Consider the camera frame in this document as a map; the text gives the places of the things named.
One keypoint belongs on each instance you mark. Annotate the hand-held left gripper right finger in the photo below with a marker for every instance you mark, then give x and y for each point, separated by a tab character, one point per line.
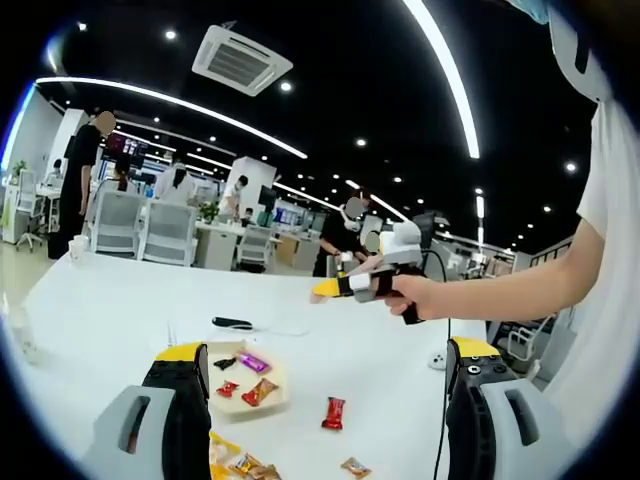
470	425

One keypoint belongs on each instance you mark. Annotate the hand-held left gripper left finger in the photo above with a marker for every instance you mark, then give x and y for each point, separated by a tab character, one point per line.
185	425

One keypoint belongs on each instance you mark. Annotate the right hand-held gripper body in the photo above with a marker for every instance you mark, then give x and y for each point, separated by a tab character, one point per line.
405	242

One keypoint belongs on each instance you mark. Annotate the small red food candy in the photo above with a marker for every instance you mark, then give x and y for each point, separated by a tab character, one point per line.
227	389

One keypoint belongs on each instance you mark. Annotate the small orange brown food packet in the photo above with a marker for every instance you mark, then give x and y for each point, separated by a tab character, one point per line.
245	464

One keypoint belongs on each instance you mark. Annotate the dark food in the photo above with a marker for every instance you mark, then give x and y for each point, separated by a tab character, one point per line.
225	362

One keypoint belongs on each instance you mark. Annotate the long brown red food bar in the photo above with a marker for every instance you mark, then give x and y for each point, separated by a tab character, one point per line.
260	391

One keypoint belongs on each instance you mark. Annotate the beige hexagonal container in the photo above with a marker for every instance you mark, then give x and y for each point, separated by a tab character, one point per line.
277	370

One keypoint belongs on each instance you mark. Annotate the small orange food candy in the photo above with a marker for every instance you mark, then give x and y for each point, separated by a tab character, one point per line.
356	468

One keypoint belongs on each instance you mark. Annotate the person's right hand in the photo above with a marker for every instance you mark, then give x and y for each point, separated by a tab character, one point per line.
422	297

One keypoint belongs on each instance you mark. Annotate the black monitor on tripod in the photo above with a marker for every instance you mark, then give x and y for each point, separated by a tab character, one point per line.
425	225

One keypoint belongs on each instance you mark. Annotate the white plug adapter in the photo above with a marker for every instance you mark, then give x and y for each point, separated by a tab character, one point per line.
437	361

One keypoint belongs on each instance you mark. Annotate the potted green plant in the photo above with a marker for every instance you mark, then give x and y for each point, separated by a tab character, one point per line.
19	167
209	212

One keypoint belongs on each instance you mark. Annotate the long ceiling light strip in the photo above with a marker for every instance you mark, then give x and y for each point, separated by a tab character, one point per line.
450	75
175	102

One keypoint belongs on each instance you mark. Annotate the person's white shirt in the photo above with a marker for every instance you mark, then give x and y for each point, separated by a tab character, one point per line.
610	250

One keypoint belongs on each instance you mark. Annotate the ceiling air conditioner vent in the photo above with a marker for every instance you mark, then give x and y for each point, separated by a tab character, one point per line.
240	60

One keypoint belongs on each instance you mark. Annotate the white chest-worn device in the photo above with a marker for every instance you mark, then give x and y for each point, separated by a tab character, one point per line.
565	50

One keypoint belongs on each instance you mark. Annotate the hanging red display screen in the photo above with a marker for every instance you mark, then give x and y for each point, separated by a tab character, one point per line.
127	146

